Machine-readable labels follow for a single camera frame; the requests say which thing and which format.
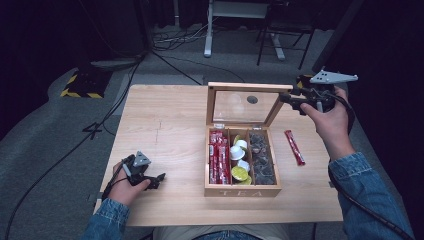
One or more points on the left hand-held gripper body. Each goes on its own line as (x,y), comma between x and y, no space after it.
(137,170)

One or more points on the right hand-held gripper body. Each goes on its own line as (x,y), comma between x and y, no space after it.
(321,95)

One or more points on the wooden tea box glass lid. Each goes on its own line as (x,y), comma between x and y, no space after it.
(241,191)

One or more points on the person's left hand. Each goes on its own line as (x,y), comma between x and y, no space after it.
(121,191)

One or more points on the person's right hand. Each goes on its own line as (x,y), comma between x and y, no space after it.
(331,128)

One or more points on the red stick packet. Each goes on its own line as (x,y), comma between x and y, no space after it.
(295,148)

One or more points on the row of red stick sachets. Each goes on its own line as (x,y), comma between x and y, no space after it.
(218,160)

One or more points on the dark slanted pole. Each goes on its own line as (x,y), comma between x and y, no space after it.
(336,33)

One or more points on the pile of dark wrapped teabags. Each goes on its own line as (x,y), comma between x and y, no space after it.
(263,160)

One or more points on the pile of creamer capsules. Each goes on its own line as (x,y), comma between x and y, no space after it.
(240,173)

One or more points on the yellow black striped floor base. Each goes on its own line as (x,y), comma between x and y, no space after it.
(85,83)

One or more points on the black metal chair frame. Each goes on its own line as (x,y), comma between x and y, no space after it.
(308,46)

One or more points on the white desk frame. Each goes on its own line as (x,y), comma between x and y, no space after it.
(208,40)

